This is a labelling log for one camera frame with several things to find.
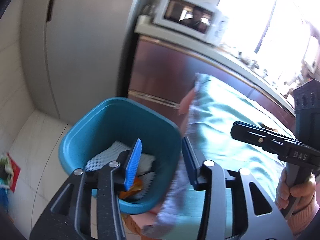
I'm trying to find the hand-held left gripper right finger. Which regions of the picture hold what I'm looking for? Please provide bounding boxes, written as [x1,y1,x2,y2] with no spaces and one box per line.
[182,136,294,240]

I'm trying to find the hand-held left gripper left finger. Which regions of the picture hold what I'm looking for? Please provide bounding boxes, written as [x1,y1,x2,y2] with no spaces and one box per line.
[29,138,143,240]

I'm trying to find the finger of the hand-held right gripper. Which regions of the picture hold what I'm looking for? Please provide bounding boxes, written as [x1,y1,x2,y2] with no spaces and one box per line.
[230,121,297,157]

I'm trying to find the white foam fruit net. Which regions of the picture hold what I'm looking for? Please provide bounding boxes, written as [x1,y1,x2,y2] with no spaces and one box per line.
[84,141,156,175]

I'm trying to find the blue plastic bin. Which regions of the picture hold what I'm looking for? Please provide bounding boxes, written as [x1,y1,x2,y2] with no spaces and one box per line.
[59,97,182,214]

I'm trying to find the person's right hand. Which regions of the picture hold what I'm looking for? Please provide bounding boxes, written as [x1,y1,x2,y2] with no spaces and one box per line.
[274,166,317,212]

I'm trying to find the golden foil wrapper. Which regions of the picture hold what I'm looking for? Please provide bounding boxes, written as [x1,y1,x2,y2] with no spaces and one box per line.
[119,176,144,199]

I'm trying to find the teal towel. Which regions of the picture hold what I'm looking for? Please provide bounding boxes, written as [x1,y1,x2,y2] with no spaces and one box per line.
[142,73,300,240]

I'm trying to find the brown base cabinet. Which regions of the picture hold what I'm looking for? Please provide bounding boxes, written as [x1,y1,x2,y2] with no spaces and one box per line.
[127,35,296,131]

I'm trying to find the red packet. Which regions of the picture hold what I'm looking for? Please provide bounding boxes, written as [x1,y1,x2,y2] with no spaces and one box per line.
[5,152,22,193]

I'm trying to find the kitchen window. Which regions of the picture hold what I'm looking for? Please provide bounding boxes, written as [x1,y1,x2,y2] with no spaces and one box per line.
[217,0,320,63]

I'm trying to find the white kitchen counter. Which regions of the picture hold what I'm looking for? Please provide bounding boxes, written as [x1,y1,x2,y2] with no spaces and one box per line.
[135,15,297,117]

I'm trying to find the grey refrigerator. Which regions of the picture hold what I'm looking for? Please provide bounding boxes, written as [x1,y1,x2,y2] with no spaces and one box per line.
[20,0,146,121]

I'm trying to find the white microwave oven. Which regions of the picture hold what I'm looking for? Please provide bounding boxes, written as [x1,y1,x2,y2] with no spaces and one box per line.
[152,0,229,43]

